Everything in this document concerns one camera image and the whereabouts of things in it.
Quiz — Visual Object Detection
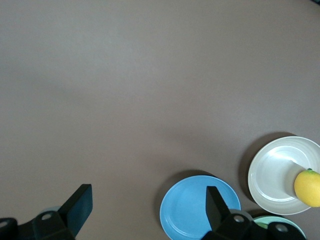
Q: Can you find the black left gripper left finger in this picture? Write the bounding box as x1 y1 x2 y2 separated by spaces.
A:
0 184 94 240

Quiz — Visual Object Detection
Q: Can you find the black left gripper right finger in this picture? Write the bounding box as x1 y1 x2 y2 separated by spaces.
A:
203 185 305 240

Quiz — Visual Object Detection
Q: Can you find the yellow lemon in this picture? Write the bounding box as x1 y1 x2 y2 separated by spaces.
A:
293 168 320 208

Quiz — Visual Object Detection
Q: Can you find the blue plate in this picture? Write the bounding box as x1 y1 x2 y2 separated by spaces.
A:
159 175 242 240

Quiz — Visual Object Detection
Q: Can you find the light green plate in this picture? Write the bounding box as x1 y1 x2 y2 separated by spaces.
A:
252 215 307 240

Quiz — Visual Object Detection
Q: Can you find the beige white plate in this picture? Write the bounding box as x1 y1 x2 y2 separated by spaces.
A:
247 136 320 216

